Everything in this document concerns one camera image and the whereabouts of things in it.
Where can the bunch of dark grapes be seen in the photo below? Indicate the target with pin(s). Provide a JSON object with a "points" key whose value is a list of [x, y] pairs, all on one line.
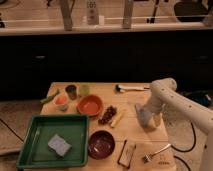
{"points": [[108, 114]]}

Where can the light green cup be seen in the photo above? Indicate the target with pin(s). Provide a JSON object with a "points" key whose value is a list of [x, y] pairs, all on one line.
{"points": [[84, 90]]}

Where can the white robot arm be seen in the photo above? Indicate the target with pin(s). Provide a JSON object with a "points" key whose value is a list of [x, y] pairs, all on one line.
{"points": [[163, 91]]}

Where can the grey blue towel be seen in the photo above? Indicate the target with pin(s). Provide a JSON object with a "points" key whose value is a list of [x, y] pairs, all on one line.
{"points": [[144, 115]]}

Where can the small bowl with orange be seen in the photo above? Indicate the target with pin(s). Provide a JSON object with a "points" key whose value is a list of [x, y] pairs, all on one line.
{"points": [[61, 102]]}

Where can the dark brown cup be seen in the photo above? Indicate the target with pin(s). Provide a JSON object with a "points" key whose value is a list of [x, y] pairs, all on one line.
{"points": [[71, 90]]}

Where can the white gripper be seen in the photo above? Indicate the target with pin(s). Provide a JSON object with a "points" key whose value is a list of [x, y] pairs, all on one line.
{"points": [[155, 107]]}

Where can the yellow corn cob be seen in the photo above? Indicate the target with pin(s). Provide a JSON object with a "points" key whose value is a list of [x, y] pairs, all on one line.
{"points": [[116, 119]]}

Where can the green plastic tray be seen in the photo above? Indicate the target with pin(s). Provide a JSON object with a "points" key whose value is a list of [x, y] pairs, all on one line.
{"points": [[36, 153]]}

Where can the dark red bowl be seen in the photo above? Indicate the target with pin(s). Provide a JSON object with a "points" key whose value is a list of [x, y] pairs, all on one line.
{"points": [[101, 145]]}

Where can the black framed small card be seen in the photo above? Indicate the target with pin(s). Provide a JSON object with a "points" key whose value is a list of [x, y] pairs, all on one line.
{"points": [[126, 153]]}

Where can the blue grey sponge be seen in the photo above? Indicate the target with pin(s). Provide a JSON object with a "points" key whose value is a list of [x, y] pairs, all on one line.
{"points": [[59, 145]]}

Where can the white handled brush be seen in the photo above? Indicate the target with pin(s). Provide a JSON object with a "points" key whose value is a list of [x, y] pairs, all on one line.
{"points": [[122, 88]]}

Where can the silver fork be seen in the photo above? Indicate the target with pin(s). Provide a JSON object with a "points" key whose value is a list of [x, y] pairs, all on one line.
{"points": [[148, 157]]}

